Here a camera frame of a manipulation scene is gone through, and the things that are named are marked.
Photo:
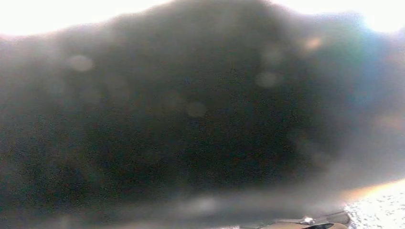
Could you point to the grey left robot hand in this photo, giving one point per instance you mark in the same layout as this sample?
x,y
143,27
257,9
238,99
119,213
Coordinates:
x,y
189,120

